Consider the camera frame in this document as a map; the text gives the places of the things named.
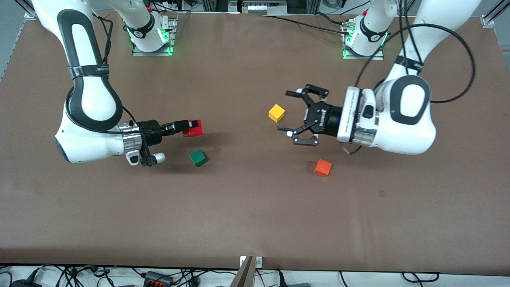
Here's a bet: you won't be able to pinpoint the red wooden block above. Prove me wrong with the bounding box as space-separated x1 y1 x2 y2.
182 120 203 138

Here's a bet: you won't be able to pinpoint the orange wooden block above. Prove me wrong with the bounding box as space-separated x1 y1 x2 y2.
314 159 332 177

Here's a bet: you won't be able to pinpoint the green wooden block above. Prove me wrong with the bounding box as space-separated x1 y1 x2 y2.
190 149 208 167

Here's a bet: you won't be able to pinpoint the yellow wooden block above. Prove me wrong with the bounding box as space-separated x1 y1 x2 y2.
268 104 286 123

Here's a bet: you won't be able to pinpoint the brown table cover sheet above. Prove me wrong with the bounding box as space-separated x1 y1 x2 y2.
0 10 510 275

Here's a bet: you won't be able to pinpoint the white terminal device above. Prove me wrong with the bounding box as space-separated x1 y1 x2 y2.
238 0 288 14

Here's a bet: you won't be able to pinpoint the black connector orange levers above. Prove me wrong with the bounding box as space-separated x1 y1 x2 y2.
143 271 174 287

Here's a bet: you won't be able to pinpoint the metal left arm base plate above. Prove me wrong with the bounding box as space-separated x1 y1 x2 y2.
342 24 385 61

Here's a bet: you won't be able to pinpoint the black braided cable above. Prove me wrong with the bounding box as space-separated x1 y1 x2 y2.
261 14 351 35

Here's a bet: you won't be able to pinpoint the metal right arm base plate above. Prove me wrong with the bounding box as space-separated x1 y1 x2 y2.
131 18 177 57

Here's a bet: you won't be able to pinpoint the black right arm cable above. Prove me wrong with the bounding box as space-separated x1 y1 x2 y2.
65 13 165 135

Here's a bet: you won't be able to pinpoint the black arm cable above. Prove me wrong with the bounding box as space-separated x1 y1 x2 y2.
65 13 165 135
354 23 477 105

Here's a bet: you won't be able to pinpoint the aluminium frame post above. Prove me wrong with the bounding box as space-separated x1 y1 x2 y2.
202 0 230 12

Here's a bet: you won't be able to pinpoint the black tangled cable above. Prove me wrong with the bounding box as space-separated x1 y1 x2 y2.
82 265 116 279

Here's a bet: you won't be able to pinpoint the grey camera mount pole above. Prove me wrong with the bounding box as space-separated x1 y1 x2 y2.
230 256 255 287

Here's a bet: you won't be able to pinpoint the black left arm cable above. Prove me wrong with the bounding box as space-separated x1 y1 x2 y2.
354 23 477 105

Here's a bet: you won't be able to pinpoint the black looped cable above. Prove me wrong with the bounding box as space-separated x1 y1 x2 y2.
402 272 440 283

